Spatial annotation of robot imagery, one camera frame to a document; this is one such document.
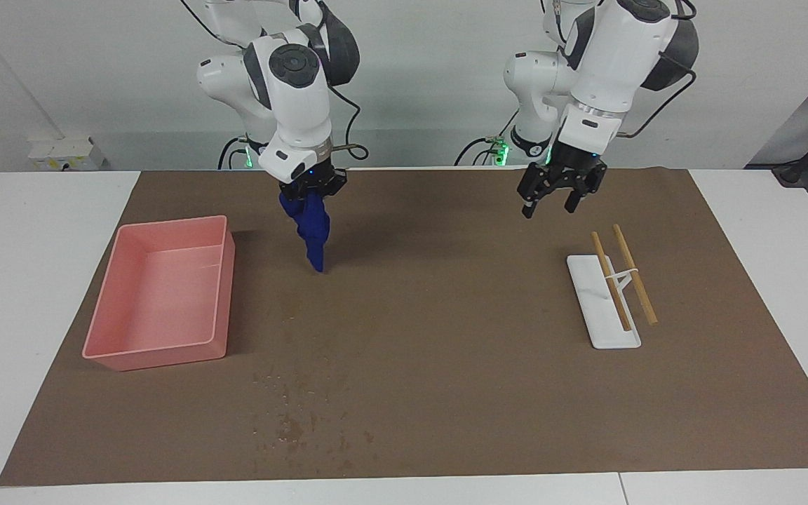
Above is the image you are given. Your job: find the black left base cable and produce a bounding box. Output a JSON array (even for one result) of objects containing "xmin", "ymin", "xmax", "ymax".
[{"xmin": 454, "ymin": 133, "xmax": 510, "ymax": 167}]

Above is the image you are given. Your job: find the black stand with pole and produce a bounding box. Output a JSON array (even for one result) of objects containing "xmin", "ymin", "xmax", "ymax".
[{"xmin": 746, "ymin": 112, "xmax": 808, "ymax": 187}]

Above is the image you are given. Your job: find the wooden dowel rod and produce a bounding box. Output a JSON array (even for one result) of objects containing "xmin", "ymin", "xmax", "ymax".
[
  {"xmin": 591, "ymin": 231, "xmax": 633, "ymax": 332},
  {"xmin": 612, "ymin": 224, "xmax": 658, "ymax": 325}
]

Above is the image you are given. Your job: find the white power strip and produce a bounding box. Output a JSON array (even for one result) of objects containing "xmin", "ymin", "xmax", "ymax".
[{"xmin": 27, "ymin": 137, "xmax": 105, "ymax": 171}]

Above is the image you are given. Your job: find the black base cable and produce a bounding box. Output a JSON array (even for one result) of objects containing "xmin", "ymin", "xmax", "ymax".
[
  {"xmin": 454, "ymin": 133, "xmax": 510, "ymax": 167},
  {"xmin": 218, "ymin": 137, "xmax": 250, "ymax": 170}
]

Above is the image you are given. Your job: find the black right base cable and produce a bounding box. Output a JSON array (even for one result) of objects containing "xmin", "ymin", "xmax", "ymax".
[{"xmin": 218, "ymin": 137, "xmax": 250, "ymax": 170}]

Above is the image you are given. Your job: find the pink plastic bin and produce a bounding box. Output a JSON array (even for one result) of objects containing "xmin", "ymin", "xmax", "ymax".
[{"xmin": 82, "ymin": 215, "xmax": 236, "ymax": 372}]

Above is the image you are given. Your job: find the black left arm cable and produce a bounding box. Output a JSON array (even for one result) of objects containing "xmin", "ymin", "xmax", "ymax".
[{"xmin": 618, "ymin": 0, "xmax": 699, "ymax": 139}]

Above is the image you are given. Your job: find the brown table mat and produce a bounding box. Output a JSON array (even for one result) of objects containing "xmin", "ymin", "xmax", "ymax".
[{"xmin": 0, "ymin": 167, "xmax": 808, "ymax": 487}]

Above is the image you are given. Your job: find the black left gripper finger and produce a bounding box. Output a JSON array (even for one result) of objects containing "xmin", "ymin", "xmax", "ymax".
[
  {"xmin": 518, "ymin": 168, "xmax": 552, "ymax": 218},
  {"xmin": 565, "ymin": 168, "xmax": 607, "ymax": 213}
]

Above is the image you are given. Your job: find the blue towel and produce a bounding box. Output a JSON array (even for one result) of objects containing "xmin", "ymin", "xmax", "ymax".
[{"xmin": 279, "ymin": 191, "xmax": 331, "ymax": 274}]

